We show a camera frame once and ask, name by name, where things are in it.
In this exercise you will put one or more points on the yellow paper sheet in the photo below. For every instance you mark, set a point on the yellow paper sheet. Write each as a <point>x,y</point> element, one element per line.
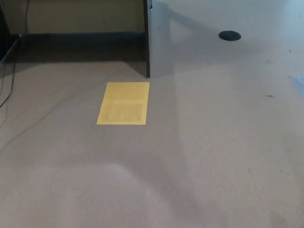
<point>122,102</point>

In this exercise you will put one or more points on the black round floor disc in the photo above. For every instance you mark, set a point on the black round floor disc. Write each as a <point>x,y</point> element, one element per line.
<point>229,35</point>

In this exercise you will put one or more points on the small black desk fitting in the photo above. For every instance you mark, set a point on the small black desk fitting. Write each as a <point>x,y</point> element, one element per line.
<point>150,3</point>

